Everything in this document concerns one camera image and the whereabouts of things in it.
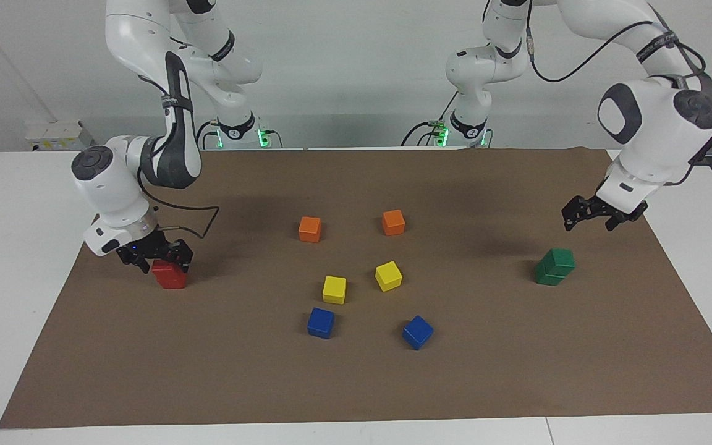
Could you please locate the green wooden cube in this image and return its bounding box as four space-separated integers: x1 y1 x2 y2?
535 262 568 287
544 248 577 274

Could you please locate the orange wooden cube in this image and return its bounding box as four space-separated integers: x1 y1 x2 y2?
381 209 407 237
298 216 323 244

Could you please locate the blue wooden cube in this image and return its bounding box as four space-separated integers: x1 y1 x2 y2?
306 307 336 340
402 315 434 351

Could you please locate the yellow wooden cube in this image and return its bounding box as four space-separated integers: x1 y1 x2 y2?
321 276 348 305
375 261 404 293

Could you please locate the brown paper mat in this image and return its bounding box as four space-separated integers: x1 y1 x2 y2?
0 147 712 429

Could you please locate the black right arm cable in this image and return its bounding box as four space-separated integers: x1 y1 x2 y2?
137 179 221 240

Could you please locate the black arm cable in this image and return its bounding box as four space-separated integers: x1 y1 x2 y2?
524 0 712 167
137 179 221 240

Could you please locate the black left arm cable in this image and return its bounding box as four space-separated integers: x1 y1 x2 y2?
524 0 712 167

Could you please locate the white wall socket box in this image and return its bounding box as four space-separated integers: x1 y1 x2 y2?
24 120 86 153

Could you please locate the black right base cable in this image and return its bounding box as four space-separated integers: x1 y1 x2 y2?
194 121 284 150

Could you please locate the black base cable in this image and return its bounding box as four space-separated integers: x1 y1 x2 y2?
194 121 284 150
400 91 459 148

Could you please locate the black left base cable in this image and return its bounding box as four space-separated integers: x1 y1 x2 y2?
400 91 459 148

